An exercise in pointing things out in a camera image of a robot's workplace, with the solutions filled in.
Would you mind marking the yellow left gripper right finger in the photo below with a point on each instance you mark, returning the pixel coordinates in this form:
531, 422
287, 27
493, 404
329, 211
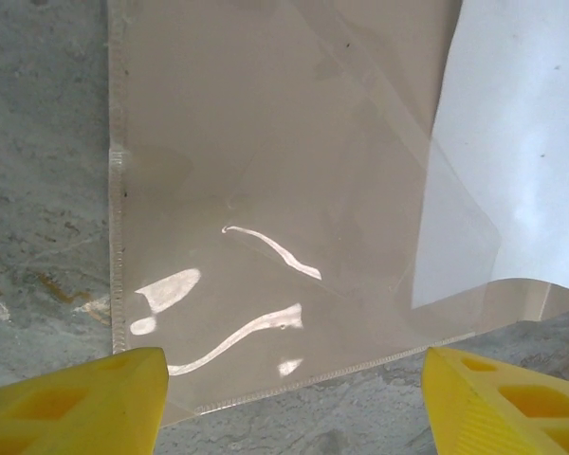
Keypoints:
507, 412

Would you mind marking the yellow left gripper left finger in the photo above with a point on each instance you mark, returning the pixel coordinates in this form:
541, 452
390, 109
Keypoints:
76, 407

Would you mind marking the white paper sheet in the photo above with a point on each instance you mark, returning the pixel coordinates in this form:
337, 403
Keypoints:
512, 142

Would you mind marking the brown folder with clear pocket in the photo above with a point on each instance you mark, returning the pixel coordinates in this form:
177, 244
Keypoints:
246, 142

